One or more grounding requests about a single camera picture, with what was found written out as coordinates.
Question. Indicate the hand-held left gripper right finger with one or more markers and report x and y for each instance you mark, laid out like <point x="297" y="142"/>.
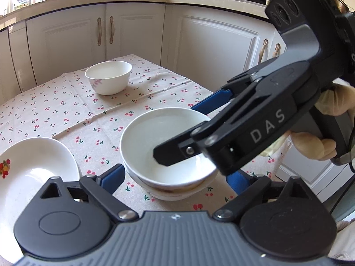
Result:
<point x="238" y="183"/>

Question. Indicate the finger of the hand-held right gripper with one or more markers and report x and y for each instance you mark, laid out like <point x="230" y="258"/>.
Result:
<point x="213" y="101"/>
<point x="172" y="153"/>

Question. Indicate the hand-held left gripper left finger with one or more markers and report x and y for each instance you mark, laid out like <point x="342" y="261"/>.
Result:
<point x="113" y="178"/>

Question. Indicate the white pink flower bowl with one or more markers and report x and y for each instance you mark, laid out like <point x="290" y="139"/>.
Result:
<point x="111" y="84"/>
<point x="144" y="144"/>
<point x="172" y="196"/>

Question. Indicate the white fruit print plate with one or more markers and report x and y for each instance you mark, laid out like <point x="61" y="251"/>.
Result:
<point x="27" y="177"/>

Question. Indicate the person's right hand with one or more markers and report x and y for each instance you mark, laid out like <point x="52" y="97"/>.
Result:
<point x="319" y="146"/>

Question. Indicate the white cabinet door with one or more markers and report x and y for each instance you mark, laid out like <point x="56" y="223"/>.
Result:
<point x="216" y="50"/>
<point x="63" y="47"/>
<point x="138" y="36"/>

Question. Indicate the cherry print tablecloth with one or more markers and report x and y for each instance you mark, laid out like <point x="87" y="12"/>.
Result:
<point x="69" y="102"/>

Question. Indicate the person's cream jacket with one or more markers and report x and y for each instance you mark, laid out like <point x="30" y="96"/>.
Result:
<point x="345" y="241"/>

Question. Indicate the beige kitchen countertop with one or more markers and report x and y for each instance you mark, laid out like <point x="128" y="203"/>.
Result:
<point x="83" y="0"/>

